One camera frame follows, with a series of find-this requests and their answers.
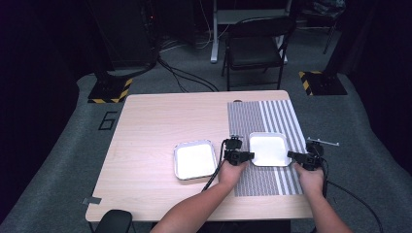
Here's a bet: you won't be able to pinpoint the person's left hand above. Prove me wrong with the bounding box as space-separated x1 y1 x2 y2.
218 160 250 191

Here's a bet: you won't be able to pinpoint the black rounded seat back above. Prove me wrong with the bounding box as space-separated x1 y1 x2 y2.
94 209 133 233

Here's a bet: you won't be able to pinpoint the white desk frame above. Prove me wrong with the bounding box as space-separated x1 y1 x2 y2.
209 0 293 64

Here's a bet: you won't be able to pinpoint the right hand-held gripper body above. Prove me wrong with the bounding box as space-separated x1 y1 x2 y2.
304 137 340 172

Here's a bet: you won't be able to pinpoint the black floor cables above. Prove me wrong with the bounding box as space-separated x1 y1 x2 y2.
156 56 221 94

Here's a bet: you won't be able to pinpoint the black folding chair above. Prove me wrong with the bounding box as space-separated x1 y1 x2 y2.
221 16 296 92

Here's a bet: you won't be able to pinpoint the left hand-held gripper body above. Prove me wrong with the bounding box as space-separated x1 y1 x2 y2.
223 135 245 167

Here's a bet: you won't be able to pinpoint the person's right hand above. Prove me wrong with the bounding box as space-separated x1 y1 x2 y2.
292 162 326 200

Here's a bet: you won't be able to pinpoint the hazard striped stand base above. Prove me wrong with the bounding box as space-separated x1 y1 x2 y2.
297 70 349 97
87 77 134 105

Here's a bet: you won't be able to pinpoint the grey striped placemat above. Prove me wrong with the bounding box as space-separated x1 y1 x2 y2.
226 99 304 198

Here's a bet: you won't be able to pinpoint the black equipment cabinet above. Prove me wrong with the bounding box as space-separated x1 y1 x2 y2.
93 0 160 71

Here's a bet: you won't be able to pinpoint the left hand-held gripper cable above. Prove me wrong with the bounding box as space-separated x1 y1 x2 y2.
200 139 228 193

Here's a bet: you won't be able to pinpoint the right hand-held gripper cable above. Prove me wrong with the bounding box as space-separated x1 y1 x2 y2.
322 159 386 233

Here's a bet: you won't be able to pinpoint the white square tray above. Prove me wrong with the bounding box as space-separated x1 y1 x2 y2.
248 131 292 168
173 139 218 182

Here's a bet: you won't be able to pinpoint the grey tape strip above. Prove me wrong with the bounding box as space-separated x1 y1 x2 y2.
81 196 103 206

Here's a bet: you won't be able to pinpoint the hand-held gripper cable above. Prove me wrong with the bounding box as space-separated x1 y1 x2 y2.
322 159 386 233
200 139 228 193

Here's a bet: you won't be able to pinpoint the dark chair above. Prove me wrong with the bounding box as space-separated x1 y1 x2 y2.
299 0 346 55

